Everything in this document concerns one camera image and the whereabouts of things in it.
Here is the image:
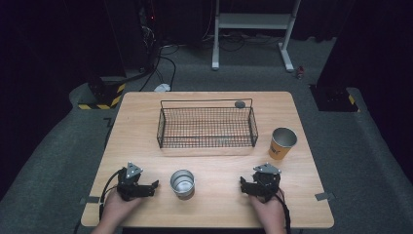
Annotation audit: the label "black yellow striped base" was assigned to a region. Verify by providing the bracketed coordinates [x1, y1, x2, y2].
[77, 76, 127, 111]
[309, 84, 360, 113]

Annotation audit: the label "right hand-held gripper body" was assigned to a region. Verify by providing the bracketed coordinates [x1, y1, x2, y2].
[252, 162, 282, 203]

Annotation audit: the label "right hand-held gripper cable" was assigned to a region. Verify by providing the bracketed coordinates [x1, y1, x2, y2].
[276, 189, 292, 234]

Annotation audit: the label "grey tape strip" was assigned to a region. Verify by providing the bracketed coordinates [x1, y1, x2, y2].
[314, 191, 336, 202]
[80, 195, 101, 206]

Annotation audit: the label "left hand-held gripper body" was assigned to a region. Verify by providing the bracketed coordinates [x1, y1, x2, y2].
[116, 161, 146, 202]

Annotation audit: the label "left hand-held gripper cable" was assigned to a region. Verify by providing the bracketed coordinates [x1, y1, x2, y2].
[98, 168, 127, 219]

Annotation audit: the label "dark equipment tower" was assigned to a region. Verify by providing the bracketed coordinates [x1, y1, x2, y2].
[105, 0, 164, 74]

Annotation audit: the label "white cup with silver inside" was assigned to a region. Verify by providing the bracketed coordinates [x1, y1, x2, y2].
[169, 169, 197, 201]

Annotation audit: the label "person's right hand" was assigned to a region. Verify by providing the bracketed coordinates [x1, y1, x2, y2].
[247, 194, 287, 229]

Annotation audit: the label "black wire basket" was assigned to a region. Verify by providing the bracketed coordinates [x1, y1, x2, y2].
[156, 97, 259, 149]

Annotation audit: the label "orange cup with silver inside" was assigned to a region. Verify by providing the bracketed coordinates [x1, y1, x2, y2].
[268, 126, 298, 161]

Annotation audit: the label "hand-held gripper cable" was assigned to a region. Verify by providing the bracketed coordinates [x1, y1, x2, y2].
[98, 168, 127, 219]
[276, 189, 292, 234]

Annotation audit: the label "black floor cables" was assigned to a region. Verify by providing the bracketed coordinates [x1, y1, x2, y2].
[138, 43, 180, 93]

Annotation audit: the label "white metal stand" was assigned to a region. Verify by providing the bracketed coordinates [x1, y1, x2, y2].
[211, 0, 302, 73]

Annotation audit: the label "person's left hand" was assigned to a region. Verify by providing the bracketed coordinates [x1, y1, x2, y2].
[100, 190, 143, 227]

